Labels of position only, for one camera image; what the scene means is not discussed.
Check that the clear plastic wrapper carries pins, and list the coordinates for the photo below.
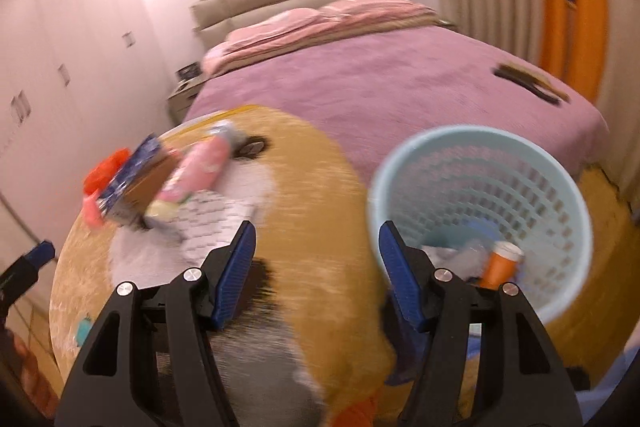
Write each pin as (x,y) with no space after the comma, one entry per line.
(452,259)

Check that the white wardrobe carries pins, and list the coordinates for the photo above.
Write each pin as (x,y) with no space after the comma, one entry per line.
(75,72)

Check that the pink pillow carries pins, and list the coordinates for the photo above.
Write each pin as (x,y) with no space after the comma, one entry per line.
(280,24)
(375,7)

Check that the orange bottle with white cap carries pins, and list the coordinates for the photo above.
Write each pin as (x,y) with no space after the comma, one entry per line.
(500,269)

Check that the blue printed carton box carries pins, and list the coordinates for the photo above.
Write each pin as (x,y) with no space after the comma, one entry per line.
(132,177)

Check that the grey nightstand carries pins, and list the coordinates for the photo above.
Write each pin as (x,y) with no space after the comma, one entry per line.
(185,99)

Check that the bed with purple cover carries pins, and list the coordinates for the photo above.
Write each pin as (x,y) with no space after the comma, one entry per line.
(400,82)

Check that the light blue plastic basket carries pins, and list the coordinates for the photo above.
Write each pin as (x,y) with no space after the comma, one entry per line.
(550,217)

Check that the orange red plastic wrapper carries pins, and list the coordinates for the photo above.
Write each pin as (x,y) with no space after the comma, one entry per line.
(102,172)

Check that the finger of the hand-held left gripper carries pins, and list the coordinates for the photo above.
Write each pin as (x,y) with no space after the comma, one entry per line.
(41,253)

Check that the folded pink quilt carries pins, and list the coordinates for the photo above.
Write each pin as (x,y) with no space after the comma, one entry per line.
(260,49)

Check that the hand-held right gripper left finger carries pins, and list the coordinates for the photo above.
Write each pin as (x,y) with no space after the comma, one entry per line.
(235,272)

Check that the small pink packet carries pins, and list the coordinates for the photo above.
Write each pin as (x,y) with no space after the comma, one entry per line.
(94,212)

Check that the black hairbrush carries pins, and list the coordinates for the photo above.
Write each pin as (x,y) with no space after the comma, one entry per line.
(525,84)

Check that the pink tube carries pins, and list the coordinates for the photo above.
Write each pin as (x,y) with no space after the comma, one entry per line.
(200,169)

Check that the white patterned cloth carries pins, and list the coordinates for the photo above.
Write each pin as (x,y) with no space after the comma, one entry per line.
(215,222)

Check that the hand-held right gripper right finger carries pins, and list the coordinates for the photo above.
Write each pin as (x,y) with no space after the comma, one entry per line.
(400,277)

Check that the pale yellow packet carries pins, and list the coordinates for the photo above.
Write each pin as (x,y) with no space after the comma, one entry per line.
(165,211)

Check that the pale blue tube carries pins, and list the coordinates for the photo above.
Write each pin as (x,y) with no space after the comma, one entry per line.
(225,133)

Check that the round yellow panda rug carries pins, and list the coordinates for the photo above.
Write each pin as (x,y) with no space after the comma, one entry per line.
(310,217)

